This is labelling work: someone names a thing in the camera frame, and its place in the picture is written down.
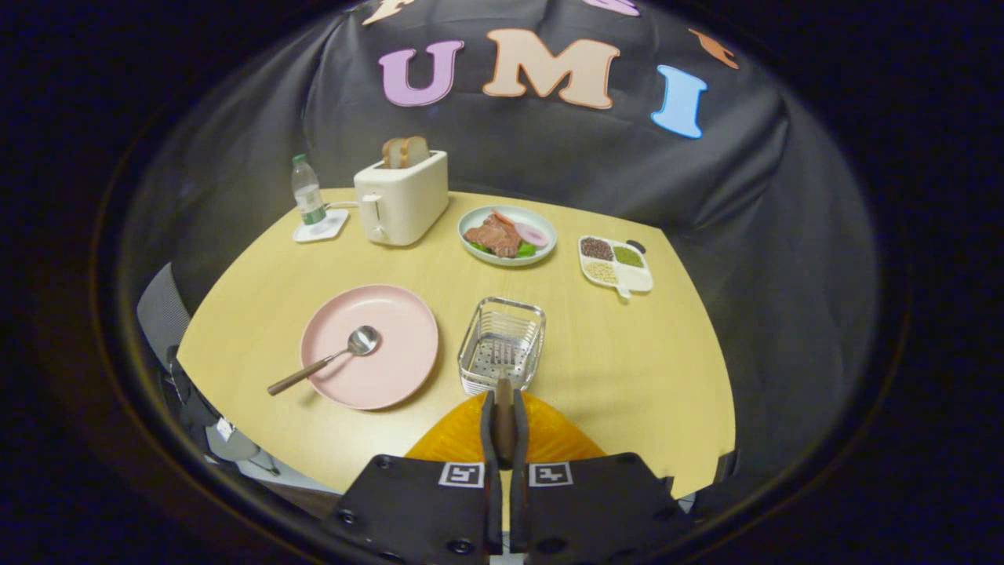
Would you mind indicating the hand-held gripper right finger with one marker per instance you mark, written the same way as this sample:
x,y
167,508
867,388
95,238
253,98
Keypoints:
x,y
596,510

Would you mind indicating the clear plastic water bottle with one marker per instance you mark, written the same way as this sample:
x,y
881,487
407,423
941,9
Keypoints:
x,y
308,196

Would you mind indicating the brown meat slices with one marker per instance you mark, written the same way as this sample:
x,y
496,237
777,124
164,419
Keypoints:
x,y
492,234

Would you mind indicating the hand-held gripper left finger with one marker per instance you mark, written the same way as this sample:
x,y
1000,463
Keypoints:
x,y
423,510

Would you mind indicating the white divided bean tray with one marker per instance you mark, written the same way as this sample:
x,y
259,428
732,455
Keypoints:
x,y
635,276

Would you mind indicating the grey mesh chair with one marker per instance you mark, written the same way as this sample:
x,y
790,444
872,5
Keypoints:
x,y
163,314

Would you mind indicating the cream white toaster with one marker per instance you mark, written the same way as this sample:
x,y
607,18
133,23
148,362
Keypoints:
x,y
408,200

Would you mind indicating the pink round plate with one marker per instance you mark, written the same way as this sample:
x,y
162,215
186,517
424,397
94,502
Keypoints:
x,y
392,369

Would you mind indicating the green lettuce leaf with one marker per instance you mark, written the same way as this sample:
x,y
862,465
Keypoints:
x,y
527,250

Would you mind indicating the black backdrop cloth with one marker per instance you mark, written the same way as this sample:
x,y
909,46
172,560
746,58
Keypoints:
x,y
745,196

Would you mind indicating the pale green food plate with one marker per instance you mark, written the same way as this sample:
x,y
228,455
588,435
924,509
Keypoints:
x,y
541,216

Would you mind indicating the pink onion slice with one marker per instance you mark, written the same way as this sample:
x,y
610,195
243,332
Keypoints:
x,y
532,235

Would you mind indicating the white square coaster pad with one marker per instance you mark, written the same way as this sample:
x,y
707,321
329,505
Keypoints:
x,y
333,227

